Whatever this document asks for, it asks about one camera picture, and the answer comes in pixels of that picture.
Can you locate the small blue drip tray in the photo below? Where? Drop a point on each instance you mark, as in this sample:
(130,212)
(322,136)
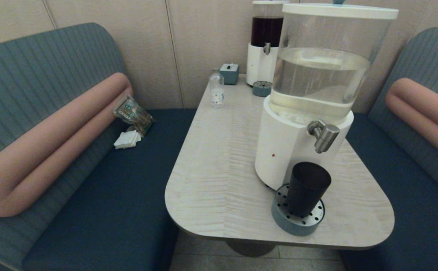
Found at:
(261,89)

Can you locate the large clear water dispenser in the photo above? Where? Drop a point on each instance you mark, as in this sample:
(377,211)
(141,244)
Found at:
(290,146)

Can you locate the teal ribbed booth sofa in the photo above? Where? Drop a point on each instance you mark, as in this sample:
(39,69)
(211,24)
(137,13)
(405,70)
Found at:
(91,207)
(411,210)

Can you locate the clear plastic bottle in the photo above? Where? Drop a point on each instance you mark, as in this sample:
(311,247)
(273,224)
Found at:
(216,90)

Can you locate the blue tissue box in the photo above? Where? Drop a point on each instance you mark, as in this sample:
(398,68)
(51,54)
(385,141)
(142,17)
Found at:
(229,74)

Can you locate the steel dispenser tap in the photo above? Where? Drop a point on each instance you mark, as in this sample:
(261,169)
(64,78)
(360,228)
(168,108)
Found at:
(326,135)

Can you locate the black plastic cup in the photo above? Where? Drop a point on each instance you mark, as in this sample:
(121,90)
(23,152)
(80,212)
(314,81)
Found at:
(307,188)

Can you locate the pink bolster cushion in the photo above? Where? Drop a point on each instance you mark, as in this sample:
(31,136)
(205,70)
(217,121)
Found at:
(426,113)
(53,143)

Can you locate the dark drink dispenser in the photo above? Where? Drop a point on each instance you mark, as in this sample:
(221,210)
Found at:
(260,64)

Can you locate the white paper napkins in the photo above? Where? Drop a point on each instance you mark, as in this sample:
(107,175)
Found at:
(127,140)

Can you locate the large blue perforated drip tray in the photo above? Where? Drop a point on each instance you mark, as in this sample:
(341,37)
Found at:
(279,222)

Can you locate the clear snack packet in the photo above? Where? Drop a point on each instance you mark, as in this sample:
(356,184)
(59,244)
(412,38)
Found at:
(133,114)

